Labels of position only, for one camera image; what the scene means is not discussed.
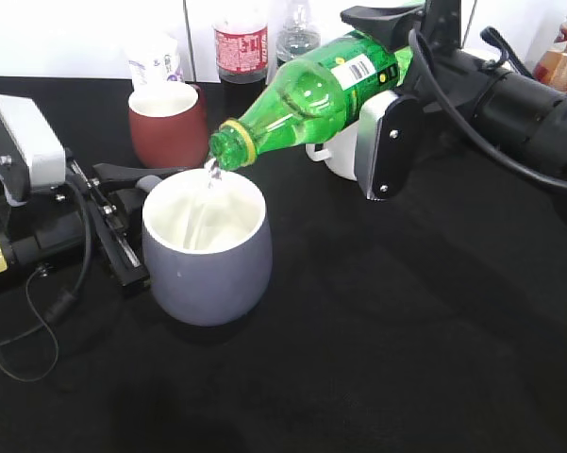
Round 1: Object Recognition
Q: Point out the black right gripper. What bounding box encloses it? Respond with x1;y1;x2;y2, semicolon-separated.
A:
340;1;467;94

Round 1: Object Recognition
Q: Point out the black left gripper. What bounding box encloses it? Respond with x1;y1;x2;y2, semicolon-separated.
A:
37;158;190;298

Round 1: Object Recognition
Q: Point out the green soda bottle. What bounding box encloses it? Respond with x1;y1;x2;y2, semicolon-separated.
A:
209;30;412;171

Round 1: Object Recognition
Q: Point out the grey ceramic mug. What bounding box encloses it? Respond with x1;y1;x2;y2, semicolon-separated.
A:
136;169;273;327

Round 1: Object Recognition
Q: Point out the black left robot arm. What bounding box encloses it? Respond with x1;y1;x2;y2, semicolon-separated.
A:
0;94;179;294

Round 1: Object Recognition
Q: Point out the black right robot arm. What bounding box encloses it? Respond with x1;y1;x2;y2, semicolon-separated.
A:
340;1;567;193

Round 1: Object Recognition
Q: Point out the clear cestbon water bottle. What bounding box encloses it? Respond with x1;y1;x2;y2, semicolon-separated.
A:
275;0;321;67

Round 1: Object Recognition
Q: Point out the red ceramic mug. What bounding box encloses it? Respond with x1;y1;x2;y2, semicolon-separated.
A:
128;81;209;168

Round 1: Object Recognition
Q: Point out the white milk carton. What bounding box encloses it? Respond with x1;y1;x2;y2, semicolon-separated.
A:
124;33;184;89

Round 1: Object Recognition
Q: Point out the white ceramic mug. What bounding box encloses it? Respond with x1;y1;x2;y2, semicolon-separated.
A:
306;124;358;181

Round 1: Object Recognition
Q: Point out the dark cola bottle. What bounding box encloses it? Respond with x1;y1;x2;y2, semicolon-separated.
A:
213;1;269;104

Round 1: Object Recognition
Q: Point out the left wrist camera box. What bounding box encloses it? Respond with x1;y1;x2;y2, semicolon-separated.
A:
0;94;66;207

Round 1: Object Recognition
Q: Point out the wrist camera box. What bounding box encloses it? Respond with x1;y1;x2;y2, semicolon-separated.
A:
0;94;66;207
354;90;425;201

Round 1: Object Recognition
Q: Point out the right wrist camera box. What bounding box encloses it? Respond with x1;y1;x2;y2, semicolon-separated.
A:
354;90;425;201

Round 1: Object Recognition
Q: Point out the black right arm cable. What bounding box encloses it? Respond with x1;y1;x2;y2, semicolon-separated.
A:
408;26;567;194

